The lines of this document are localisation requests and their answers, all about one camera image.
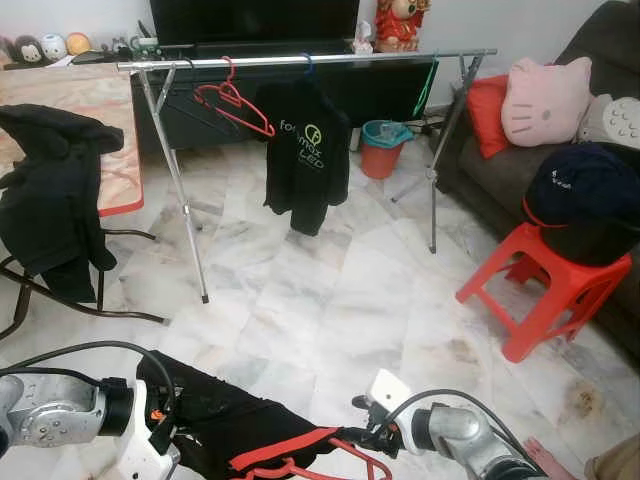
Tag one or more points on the red laughing Buddha statue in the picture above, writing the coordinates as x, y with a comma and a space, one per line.
400, 25

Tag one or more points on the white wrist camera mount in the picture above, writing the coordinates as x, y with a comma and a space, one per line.
390, 395
140, 460

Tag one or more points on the white round toy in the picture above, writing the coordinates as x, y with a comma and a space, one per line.
53, 46

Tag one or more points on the blue clothes hanger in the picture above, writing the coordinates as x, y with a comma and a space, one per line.
308, 72

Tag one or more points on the dark grey fabric sofa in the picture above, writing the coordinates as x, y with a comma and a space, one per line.
490, 175

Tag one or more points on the pink cat face pillow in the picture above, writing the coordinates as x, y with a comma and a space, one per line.
545, 100

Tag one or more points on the orange bin teal bag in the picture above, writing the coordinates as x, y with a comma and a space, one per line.
380, 160

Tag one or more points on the black monkey plush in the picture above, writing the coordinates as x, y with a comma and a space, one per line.
25, 52

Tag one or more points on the red cushion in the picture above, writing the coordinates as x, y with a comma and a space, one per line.
488, 115

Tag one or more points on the marble top folding table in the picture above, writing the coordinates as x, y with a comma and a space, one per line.
70, 110

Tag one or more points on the red plastic stool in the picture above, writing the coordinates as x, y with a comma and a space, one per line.
560, 290

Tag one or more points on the navy blue garment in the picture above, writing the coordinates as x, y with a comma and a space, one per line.
585, 185

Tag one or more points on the orange round toy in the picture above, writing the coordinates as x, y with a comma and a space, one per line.
78, 43

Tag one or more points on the silver metal clothes rack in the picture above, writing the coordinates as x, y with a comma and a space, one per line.
350, 57

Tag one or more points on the green clothes hanger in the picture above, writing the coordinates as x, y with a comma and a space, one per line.
424, 95

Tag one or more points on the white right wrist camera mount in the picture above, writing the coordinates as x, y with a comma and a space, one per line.
390, 395

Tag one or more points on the white pink tissue box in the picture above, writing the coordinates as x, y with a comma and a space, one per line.
362, 45

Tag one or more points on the person leg beige shorts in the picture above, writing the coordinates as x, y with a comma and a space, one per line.
620, 467

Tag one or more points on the grey Totoro plush pillow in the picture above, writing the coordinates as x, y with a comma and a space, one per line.
615, 120

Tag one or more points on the black TV cabinet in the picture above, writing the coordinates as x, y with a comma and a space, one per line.
380, 95

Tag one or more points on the black shirt green logo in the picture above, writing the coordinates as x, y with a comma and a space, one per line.
300, 180

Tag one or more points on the black flat television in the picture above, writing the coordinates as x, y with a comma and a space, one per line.
250, 18

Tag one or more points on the black hooded jacket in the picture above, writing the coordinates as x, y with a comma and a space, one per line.
50, 200

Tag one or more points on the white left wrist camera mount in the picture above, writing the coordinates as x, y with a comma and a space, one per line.
140, 460

